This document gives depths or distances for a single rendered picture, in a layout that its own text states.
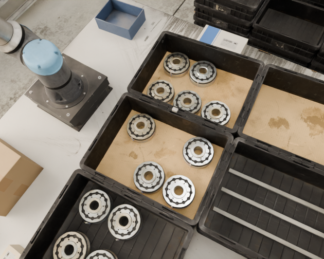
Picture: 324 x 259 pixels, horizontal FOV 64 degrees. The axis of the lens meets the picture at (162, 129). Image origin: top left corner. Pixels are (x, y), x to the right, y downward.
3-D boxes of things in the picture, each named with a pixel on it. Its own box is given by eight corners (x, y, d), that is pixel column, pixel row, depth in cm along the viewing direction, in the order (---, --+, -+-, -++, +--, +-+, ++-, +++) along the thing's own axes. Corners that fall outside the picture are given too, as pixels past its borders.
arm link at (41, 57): (53, 93, 95) (35, 71, 82) (31, 74, 99) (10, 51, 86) (77, 72, 98) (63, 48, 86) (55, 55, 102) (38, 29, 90)
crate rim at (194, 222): (79, 168, 82) (76, 166, 80) (126, 94, 92) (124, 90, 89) (195, 228, 72) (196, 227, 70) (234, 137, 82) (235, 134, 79)
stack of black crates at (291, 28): (240, 60, 185) (252, 23, 154) (258, 32, 194) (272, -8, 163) (295, 83, 174) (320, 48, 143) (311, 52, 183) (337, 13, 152)
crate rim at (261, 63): (126, 93, 92) (124, 90, 89) (163, 33, 101) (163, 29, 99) (234, 137, 82) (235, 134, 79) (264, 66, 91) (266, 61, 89)
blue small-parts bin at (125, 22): (98, 28, 134) (94, 17, 127) (113, 8, 138) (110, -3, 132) (131, 40, 128) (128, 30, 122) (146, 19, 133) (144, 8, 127)
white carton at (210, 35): (193, 56, 121) (194, 43, 113) (204, 38, 125) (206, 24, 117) (233, 72, 116) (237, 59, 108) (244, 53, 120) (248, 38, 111)
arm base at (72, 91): (40, 90, 108) (28, 76, 99) (68, 68, 112) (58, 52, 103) (62, 111, 103) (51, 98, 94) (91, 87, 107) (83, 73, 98)
